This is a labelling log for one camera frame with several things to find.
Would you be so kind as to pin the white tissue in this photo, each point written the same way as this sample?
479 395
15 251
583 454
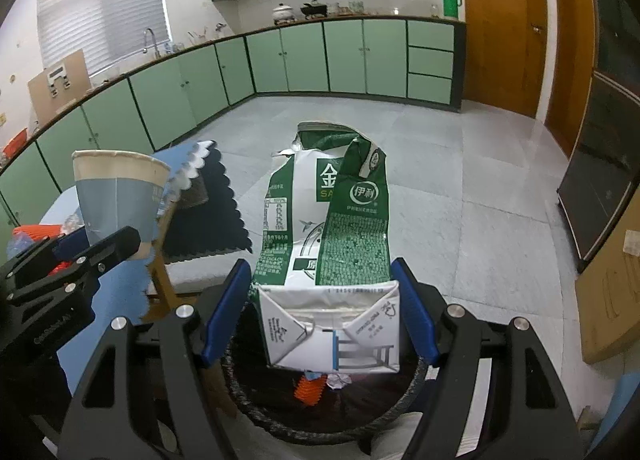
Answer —
338 381

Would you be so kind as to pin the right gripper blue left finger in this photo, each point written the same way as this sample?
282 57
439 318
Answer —
142 396

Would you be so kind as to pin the brown cardboard box on counter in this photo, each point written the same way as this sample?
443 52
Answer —
59 86

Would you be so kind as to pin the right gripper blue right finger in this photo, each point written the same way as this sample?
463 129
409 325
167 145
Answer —
527 416

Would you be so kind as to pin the green thermos bottle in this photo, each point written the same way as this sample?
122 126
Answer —
451 8

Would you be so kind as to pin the cardboard box on floor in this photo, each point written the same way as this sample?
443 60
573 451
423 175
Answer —
608 298

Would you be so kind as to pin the black glass cabinet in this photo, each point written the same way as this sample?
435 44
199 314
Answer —
603 170

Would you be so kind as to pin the grey white paper cup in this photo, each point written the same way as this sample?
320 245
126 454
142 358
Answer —
117 189

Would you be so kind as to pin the blue plastic bag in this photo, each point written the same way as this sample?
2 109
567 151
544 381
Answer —
20 243

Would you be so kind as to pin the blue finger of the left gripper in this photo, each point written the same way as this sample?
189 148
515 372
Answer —
67 248
90 254

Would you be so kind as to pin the chrome sink faucet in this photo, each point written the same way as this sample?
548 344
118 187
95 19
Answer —
150 43

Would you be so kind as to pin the green lower kitchen cabinets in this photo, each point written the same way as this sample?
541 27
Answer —
389 58

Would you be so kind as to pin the black wok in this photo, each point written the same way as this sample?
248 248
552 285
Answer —
314 10

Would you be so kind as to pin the brown wooden door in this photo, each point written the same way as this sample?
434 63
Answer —
506 44
575 50

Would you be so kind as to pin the window blinds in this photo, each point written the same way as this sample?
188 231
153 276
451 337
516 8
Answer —
107 31

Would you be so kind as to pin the orange ribbed sponge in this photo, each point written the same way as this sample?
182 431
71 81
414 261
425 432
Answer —
309 389

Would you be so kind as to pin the green white milk carton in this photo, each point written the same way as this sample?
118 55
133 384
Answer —
322 285

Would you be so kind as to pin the blue tree-print tablecloth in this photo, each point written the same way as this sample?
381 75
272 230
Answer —
214 227

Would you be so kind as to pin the black trash bin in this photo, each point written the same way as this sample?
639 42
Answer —
266 395

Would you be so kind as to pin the white cooking pot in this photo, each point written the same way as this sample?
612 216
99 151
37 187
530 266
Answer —
283 14

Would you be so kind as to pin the orange plastic basin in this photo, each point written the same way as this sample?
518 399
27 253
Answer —
15 144

